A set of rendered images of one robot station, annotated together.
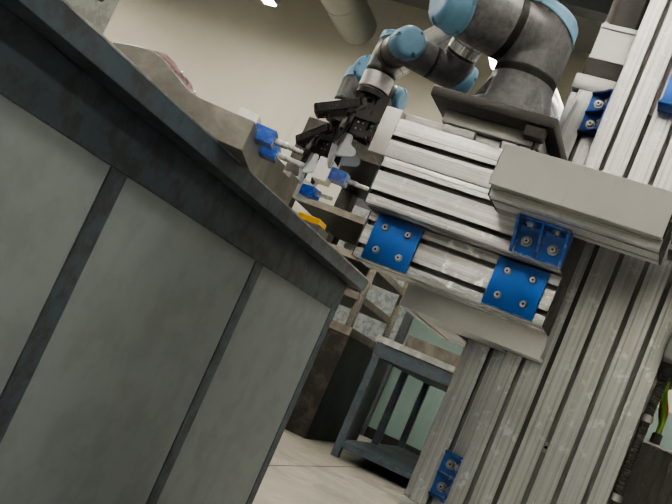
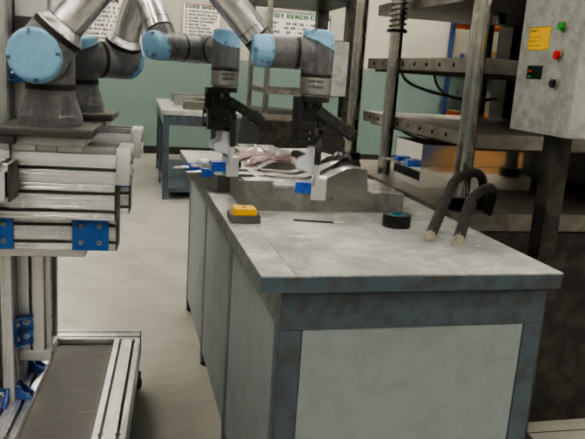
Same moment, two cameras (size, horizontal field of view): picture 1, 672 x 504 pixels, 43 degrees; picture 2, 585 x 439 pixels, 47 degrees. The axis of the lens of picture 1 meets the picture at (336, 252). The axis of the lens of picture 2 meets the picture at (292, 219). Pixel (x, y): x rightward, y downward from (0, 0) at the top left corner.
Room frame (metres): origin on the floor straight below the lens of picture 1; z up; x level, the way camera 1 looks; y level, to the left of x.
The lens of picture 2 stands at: (3.64, -0.80, 1.21)
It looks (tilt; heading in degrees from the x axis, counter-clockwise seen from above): 12 degrees down; 146
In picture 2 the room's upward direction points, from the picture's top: 4 degrees clockwise
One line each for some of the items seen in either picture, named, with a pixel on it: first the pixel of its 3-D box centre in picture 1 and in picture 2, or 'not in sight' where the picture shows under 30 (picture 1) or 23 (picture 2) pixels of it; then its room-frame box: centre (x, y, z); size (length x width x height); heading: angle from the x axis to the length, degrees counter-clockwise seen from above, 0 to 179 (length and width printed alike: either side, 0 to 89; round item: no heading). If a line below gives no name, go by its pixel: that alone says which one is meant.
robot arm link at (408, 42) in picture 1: (409, 49); (198, 49); (1.86, 0.03, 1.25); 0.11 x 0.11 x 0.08; 14
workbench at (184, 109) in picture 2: not in sight; (192, 139); (-2.70, 2.15, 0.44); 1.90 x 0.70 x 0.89; 160
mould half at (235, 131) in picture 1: (137, 87); (265, 167); (1.56, 0.46, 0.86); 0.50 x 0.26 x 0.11; 88
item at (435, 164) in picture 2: not in sight; (461, 163); (1.67, 1.36, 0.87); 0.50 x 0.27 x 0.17; 71
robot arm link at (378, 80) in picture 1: (375, 85); (225, 79); (1.96, 0.07, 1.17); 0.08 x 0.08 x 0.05
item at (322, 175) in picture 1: (343, 179); (213, 165); (1.95, 0.05, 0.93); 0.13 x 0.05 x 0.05; 77
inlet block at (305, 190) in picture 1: (313, 193); (299, 185); (2.29, 0.12, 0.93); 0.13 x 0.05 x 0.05; 54
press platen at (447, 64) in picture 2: not in sight; (494, 70); (1.67, 1.50, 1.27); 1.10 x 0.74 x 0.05; 161
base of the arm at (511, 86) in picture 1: (514, 102); (79, 94); (1.47, -0.18, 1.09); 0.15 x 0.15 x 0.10
